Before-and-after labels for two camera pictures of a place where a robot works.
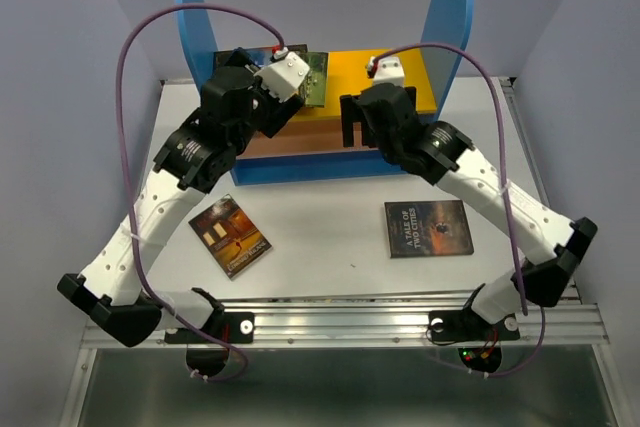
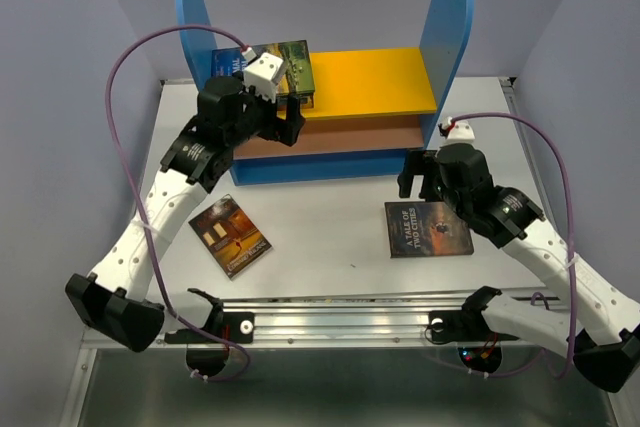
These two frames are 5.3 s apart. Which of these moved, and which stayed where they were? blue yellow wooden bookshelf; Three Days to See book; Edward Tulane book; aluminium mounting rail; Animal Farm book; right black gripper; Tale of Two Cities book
Moved: right black gripper; Three Days to See book; Animal Farm book
Stayed: Edward Tulane book; blue yellow wooden bookshelf; aluminium mounting rail; Tale of Two Cities book
